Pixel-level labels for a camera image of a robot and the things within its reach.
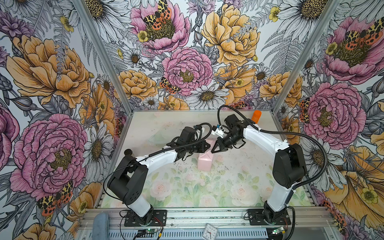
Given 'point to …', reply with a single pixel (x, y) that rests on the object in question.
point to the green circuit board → (150, 230)
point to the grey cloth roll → (100, 227)
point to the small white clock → (210, 232)
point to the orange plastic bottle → (256, 116)
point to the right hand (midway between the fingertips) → (215, 154)
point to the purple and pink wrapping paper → (205, 159)
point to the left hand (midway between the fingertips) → (208, 149)
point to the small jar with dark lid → (128, 153)
